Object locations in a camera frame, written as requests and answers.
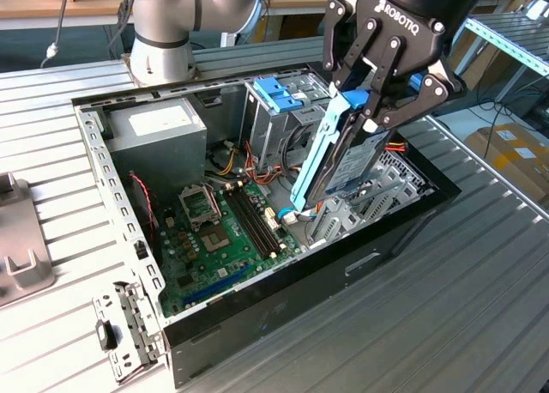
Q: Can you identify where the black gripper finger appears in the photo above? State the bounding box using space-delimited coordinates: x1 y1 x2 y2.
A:
321 0 383 97
361 35 468 133

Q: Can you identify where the hard disk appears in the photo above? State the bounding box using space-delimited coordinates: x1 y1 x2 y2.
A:
289 73 424 216

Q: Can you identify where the grey metal disk bay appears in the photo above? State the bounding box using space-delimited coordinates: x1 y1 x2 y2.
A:
306 152 432 251

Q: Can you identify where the flat cardboard sheet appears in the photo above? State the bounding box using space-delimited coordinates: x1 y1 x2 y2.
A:
448 23 514 92

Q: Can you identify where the blue plastic drive latch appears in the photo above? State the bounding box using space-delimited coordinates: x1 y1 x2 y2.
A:
252 77 305 114

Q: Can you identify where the labelled cardboard box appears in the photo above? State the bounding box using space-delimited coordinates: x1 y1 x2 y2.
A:
464 123 549 202

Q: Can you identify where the grey metal drive cage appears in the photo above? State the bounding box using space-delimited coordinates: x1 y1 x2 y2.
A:
239 74 340 178

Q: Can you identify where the black RAM slot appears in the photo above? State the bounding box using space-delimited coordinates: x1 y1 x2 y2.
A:
243 184 287 252
231 188 278 257
238 186 283 255
225 190 272 260

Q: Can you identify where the grey power supply unit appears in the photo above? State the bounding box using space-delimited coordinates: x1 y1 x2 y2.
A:
104 97 208 199

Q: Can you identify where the metal socket cover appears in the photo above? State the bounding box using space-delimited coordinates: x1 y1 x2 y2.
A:
177 184 222 233

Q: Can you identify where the black open PC case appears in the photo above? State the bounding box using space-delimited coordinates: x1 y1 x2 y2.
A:
70 60 463 390

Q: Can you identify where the CPU socket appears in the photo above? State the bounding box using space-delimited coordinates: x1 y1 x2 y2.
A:
197 224 236 253

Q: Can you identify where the wooden desk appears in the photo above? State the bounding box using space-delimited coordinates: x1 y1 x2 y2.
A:
0 0 519 66

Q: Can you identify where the blue expansion slot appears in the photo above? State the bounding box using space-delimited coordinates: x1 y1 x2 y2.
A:
182 262 252 306

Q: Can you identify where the green motherboard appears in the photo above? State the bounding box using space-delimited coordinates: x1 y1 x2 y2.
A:
154 180 301 319

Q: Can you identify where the grey parts rack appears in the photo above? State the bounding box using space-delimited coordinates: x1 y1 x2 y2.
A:
0 172 57 311

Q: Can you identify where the orange red wire bundle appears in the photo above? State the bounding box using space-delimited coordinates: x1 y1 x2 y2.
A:
243 140 327 222

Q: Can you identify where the blue data wire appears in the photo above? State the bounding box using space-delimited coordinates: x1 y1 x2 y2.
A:
276 207 301 227

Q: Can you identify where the yellow black wire bundle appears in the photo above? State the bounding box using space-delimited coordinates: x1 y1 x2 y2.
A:
204 140 244 178

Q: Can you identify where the red black twisted wire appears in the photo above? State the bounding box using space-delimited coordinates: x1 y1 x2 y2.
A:
128 172 158 244

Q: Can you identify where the dark cable with connector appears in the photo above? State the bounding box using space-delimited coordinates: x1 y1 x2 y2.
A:
39 0 72 70

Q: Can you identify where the grey metal slot bracket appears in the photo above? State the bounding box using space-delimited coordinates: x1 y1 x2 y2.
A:
92 281 167 384

